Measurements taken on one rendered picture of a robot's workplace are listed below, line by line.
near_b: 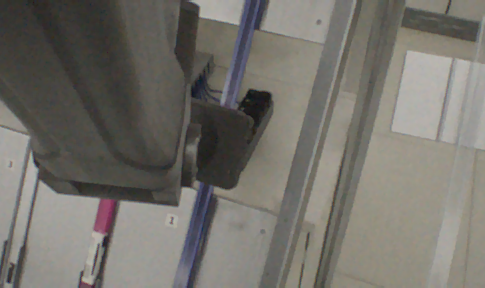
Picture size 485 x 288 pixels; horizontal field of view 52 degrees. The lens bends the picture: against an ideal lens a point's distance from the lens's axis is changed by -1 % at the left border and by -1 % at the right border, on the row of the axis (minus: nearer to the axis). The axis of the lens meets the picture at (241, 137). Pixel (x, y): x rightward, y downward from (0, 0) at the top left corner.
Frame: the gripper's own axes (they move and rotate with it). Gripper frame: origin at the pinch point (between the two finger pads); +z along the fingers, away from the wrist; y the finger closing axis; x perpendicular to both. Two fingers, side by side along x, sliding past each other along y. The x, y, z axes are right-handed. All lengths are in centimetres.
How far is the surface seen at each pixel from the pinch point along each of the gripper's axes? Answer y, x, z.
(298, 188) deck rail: -9.4, 2.7, -0.4
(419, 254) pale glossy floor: -37, 28, 104
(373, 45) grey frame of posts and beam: -11.2, -17.1, 29.8
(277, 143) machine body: 1.1, 2.4, 40.6
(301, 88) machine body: 2, -9, 53
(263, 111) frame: 4.8, -2.6, 38.8
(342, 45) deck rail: -9.8, -11.8, -0.5
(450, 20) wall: -33, -59, 186
